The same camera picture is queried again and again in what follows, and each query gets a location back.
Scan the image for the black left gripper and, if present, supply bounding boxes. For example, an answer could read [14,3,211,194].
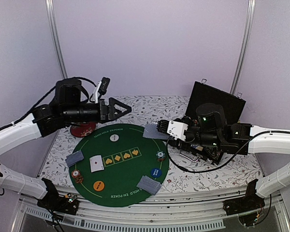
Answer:
[62,96,132,124]

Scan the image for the white dealer button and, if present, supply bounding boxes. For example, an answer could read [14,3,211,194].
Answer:
[110,134,119,142]

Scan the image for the blue playing card deck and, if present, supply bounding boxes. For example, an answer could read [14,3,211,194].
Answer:
[143,123,169,140]

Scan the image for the ace of diamonds card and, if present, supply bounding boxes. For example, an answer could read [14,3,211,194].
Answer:
[89,155,104,173]

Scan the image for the blue topped chip stack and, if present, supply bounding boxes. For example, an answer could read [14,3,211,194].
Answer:
[156,151,166,162]

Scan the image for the dealt cards pile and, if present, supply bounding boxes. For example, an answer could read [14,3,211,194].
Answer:
[65,150,84,168]
[137,175,162,195]

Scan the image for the blue small blind button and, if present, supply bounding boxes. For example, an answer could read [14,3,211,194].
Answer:
[150,168,162,178]

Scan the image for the red topped chip stack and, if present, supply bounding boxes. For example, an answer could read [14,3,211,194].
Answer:
[71,170,84,184]

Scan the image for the orange big blind button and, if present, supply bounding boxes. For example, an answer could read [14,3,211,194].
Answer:
[93,180,105,191]

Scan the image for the dealt cards bottom pile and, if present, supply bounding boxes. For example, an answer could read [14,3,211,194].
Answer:
[137,175,162,195]

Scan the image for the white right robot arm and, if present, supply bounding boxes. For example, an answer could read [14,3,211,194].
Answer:
[157,103,290,211]

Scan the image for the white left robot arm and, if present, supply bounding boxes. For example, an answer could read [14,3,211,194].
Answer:
[0,77,131,210]

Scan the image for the red floral round tin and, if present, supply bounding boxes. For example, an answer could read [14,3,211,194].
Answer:
[70,122,96,138]

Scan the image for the black poker chip case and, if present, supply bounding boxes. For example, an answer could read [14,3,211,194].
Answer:
[185,82,246,164]

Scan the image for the round green poker mat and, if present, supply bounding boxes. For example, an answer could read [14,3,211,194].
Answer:
[69,124,169,207]

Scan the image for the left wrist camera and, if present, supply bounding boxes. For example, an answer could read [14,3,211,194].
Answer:
[89,77,110,103]

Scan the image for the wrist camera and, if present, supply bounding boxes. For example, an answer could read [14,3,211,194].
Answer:
[89,77,110,103]
[167,121,189,141]

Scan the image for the silver case handle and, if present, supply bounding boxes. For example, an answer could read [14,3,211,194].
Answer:
[179,151,201,162]

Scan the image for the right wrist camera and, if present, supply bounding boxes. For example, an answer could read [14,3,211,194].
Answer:
[167,121,189,141]

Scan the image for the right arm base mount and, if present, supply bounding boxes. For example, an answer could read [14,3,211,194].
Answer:
[223,179,265,227]

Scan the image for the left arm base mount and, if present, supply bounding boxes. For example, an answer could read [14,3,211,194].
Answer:
[37,178,80,216]

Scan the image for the left aluminium frame post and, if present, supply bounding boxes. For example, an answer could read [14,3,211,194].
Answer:
[45,0,68,79]

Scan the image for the aluminium frame post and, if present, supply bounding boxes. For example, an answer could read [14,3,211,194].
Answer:
[230,0,256,96]
[45,0,68,79]

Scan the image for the right aluminium frame post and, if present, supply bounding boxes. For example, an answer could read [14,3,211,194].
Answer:
[230,0,256,96]

